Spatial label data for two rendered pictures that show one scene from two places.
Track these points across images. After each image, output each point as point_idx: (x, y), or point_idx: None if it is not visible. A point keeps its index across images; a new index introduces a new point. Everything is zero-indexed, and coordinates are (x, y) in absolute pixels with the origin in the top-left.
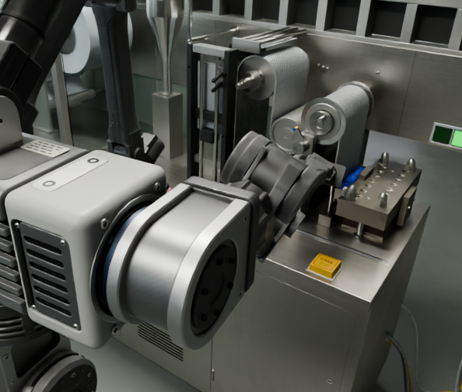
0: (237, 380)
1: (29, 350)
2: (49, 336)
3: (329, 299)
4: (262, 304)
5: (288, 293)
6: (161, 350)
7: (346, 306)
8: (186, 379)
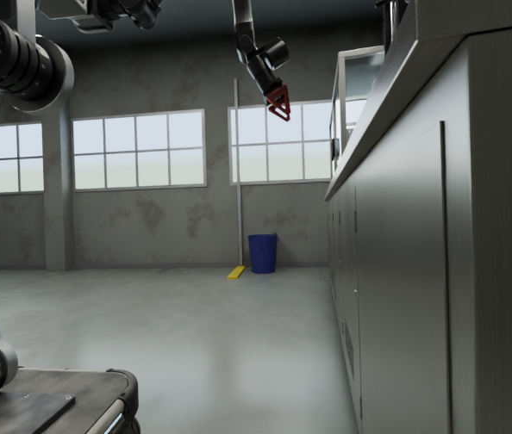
0: (369, 422)
1: None
2: (10, 15)
3: (407, 135)
4: (371, 237)
5: (379, 185)
6: (349, 363)
7: (426, 117)
8: (356, 414)
